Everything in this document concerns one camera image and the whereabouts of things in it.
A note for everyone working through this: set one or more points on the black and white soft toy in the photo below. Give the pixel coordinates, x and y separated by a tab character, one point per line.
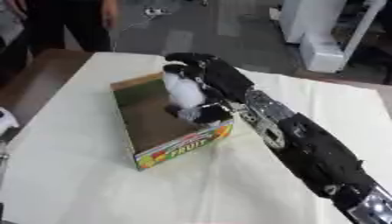
184	90

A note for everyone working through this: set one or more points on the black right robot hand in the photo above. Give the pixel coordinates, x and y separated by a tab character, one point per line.
227	77

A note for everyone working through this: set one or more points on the white cabinet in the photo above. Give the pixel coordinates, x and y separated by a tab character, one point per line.
319	38

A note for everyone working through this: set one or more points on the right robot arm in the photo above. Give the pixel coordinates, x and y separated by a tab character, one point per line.
316	154

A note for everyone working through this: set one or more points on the person's hand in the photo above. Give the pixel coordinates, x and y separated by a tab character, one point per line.
109	19

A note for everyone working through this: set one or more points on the white power strip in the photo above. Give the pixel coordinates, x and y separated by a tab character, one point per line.
156	11

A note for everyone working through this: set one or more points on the cardboard box with printed front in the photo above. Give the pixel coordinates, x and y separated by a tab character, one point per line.
153	122

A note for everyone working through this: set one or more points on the white rounded device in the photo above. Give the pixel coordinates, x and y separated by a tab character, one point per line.
7	119

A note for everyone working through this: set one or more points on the person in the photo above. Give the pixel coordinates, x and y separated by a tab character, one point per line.
76	20

